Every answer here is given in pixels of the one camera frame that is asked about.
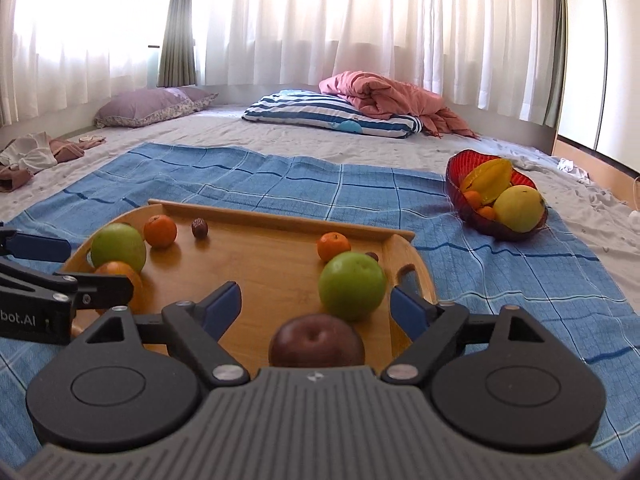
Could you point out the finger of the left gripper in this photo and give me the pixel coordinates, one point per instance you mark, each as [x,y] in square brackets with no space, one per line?
[86,284]
[21,245]

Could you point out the purple pillow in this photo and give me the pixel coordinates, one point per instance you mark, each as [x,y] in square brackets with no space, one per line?
[146,107]

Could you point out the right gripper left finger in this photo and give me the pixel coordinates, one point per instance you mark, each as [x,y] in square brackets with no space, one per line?
[130,380]

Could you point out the yellow starfruit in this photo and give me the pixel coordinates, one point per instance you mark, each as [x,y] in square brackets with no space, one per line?
[490,179]

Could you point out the dark red apple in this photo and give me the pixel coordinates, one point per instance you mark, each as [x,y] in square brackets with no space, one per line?
[316,340]

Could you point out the green drape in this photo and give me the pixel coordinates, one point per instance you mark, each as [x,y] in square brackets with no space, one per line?
[553,110]
[177,62]

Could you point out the blue striped pillow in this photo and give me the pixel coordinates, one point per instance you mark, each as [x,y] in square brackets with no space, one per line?
[312,109]

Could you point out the wrinkled red date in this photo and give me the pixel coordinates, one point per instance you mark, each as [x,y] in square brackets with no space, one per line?
[199,228]

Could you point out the blue checked blanket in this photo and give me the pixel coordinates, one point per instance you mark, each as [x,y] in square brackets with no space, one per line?
[554,276]

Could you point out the green drape right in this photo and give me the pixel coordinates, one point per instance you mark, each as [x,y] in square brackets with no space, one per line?
[553,110]

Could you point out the small tangerine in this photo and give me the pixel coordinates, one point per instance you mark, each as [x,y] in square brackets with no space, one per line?
[331,244]

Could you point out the white sheer curtain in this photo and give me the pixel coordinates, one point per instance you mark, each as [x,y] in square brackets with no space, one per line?
[495,55]

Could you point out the green apple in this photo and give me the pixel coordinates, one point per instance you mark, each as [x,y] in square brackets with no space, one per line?
[351,286]
[118,242]

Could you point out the pink crumpled quilt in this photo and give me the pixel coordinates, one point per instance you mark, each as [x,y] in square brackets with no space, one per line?
[380,97]

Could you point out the red glass fruit bowl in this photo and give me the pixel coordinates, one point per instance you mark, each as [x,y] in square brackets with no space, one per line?
[484,219]

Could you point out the white clothes pile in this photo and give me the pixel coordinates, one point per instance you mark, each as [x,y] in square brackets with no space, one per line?
[570,168]

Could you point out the brown clothes pile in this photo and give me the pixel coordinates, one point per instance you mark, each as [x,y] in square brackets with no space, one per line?
[27,156]

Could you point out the yellow pear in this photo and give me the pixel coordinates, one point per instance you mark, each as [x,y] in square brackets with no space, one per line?
[520,208]

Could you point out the small orange mandarin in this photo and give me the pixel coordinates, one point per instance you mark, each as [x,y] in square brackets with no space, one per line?
[160,231]

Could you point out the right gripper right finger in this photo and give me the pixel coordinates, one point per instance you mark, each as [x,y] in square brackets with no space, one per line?
[501,380]

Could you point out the small orange in bowl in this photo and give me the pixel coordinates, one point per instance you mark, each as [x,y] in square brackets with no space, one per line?
[474,199]

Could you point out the large orange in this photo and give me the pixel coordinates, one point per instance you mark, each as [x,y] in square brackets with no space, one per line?
[119,285]

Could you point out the right green apple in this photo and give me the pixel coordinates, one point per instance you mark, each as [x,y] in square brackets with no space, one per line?
[351,286]

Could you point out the green drape left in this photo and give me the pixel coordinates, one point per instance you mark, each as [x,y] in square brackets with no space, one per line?
[177,62]

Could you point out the wooden serving tray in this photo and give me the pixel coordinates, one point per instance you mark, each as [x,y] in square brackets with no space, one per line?
[273,259]

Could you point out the left green apple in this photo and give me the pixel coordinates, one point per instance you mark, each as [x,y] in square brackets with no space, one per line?
[118,242]

